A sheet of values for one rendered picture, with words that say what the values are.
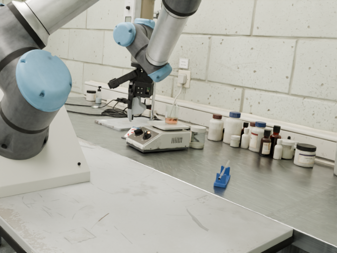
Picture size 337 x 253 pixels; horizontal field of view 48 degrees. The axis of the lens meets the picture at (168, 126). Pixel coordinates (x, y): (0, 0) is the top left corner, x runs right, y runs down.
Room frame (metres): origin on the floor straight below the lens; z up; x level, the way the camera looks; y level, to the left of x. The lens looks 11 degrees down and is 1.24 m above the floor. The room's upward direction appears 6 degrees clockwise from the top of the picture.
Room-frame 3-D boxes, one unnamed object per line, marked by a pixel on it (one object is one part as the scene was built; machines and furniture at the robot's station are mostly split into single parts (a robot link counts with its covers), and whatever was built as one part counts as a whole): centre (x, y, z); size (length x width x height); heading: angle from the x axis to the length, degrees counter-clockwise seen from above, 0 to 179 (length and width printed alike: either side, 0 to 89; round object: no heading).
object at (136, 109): (1.35, 0.12, 1.03); 0.06 x 0.03 x 0.09; 86
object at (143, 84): (1.37, 0.11, 1.14); 0.09 x 0.08 x 0.12; 86
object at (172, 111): (1.38, -0.01, 1.02); 0.06 x 0.05 x 0.08; 146
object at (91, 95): (2.41, 0.51, 0.93); 0.06 x 0.06 x 0.06
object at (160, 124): (1.38, 0.00, 0.98); 0.12 x 0.12 x 0.01; 35
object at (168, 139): (1.37, 0.02, 0.94); 0.22 x 0.13 x 0.08; 125
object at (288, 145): (1.39, -0.45, 0.93); 0.06 x 0.06 x 0.07
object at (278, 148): (1.36, -0.41, 0.94); 0.03 x 0.03 x 0.07
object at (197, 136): (1.42, -0.11, 0.94); 0.06 x 0.06 x 0.08
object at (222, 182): (1.03, -0.17, 0.92); 0.10 x 0.03 x 0.04; 164
